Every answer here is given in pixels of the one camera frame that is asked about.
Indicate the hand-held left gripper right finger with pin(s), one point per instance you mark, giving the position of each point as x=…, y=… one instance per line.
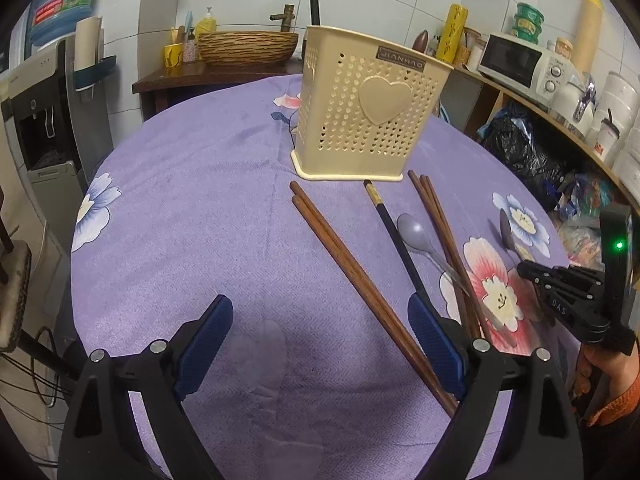
x=435, y=340

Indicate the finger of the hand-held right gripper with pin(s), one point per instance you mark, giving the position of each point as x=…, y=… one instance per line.
x=550, y=275
x=570, y=297

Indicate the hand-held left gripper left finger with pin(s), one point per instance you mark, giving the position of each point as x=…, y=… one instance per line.
x=207, y=345

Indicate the dark spoon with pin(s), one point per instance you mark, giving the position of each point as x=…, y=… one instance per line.
x=505, y=230

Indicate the brown wooden chopstick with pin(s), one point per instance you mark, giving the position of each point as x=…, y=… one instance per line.
x=338, y=260
x=351, y=260
x=435, y=235
x=447, y=235

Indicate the beige perforated utensil holder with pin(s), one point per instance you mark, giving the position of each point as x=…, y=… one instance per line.
x=350, y=125

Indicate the person's right forearm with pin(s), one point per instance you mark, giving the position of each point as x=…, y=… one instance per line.
x=622, y=402

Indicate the person's right hand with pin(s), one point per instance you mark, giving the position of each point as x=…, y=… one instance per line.
x=607, y=372

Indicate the colourful plastic bags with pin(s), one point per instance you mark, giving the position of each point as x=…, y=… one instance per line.
x=585, y=210

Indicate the black chopstick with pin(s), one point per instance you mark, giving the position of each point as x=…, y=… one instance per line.
x=395, y=240

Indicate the purple floral tablecloth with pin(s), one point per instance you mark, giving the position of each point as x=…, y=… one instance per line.
x=200, y=235

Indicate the black plastic bag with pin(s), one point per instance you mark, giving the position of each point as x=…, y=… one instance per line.
x=520, y=150

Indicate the white drink bottle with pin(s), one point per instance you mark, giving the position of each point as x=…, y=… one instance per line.
x=607, y=140

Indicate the white kettle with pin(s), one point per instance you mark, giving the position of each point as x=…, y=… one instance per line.
x=570, y=102

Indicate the stack of white paper rolls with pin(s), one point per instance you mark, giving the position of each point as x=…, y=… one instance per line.
x=622, y=100

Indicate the light wooden shelf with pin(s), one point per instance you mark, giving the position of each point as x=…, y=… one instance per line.
x=500, y=91

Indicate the white microwave oven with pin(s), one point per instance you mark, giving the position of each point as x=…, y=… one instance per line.
x=515, y=62

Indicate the yellow lidded jar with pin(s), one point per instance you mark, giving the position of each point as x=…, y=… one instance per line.
x=563, y=49

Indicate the tall cardboard tube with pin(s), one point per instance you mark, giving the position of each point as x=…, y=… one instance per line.
x=587, y=30

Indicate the stack of green noodle bowls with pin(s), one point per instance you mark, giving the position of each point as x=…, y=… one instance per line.
x=527, y=22

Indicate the tall yellow package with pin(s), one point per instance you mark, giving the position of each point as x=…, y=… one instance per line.
x=451, y=32

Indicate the dark wooden washstand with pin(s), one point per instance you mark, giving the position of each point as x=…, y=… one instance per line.
x=200, y=76

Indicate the yellow cup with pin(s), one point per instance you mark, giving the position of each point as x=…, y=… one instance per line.
x=173, y=55

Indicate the pink patterned cup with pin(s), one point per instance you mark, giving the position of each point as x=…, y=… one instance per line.
x=190, y=52

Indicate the grey water dispenser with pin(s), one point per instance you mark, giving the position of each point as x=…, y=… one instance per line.
x=30, y=110

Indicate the blue cup holder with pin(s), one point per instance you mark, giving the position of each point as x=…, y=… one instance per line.
x=95, y=72

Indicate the woven wicker basin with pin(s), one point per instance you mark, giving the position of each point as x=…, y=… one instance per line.
x=247, y=47

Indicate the yellow soap bottle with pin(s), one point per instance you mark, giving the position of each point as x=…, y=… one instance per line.
x=205, y=24

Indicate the stack of paper cups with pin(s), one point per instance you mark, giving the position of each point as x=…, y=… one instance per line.
x=88, y=42

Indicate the bamboo style faucet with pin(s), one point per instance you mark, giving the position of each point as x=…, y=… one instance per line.
x=286, y=17

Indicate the blue water bottle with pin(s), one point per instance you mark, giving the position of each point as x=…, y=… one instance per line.
x=60, y=5

